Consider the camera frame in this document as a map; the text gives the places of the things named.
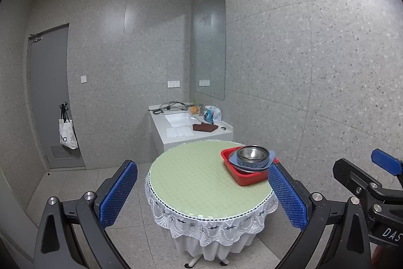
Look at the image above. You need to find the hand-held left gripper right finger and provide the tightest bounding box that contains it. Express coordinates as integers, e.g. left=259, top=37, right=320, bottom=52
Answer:
left=267, top=162, right=372, bottom=269

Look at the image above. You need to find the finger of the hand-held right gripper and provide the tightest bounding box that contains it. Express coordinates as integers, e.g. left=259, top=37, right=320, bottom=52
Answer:
left=333, top=158, right=388, bottom=204
left=371, top=148, right=403, bottom=176

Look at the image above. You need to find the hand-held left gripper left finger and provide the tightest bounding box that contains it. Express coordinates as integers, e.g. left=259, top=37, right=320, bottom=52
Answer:
left=33, top=159, right=139, bottom=269

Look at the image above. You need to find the red plastic basin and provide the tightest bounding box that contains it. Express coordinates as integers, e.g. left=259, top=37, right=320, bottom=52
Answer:
left=220, top=146, right=280, bottom=187

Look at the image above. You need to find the medium steel bowl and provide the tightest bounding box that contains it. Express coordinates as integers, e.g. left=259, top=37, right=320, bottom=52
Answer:
left=237, top=145, right=268, bottom=163

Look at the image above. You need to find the blue plastic bowl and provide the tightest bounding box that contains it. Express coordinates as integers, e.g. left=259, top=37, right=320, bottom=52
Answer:
left=228, top=148, right=277, bottom=170

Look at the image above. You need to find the white sink counter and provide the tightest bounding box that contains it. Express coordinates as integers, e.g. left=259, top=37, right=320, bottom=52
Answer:
left=149, top=103, right=235, bottom=154

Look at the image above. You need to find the green checked table mat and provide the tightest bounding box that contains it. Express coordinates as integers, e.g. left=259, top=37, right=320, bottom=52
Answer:
left=148, top=141, right=274, bottom=220

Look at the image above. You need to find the white tote bag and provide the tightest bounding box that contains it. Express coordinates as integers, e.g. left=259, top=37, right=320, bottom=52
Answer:
left=58, top=108, right=79, bottom=150

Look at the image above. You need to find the round table with lace cloth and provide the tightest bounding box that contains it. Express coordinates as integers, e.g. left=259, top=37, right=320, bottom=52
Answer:
left=145, top=174, right=279, bottom=261

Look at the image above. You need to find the white table base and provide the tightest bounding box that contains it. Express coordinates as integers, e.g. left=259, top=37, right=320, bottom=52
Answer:
left=185, top=256, right=230, bottom=268

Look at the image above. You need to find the brown cloth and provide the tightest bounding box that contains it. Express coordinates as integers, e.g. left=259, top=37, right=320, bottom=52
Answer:
left=192, top=122, right=218, bottom=132

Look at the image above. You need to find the grey door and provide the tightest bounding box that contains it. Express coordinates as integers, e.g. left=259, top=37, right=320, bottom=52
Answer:
left=27, top=24, right=86, bottom=170

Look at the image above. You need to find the black cable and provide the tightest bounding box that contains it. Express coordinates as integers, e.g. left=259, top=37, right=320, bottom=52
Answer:
left=153, top=101, right=192, bottom=114

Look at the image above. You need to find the wall mirror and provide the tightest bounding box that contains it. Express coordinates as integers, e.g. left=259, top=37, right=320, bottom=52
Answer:
left=193, top=0, right=226, bottom=101

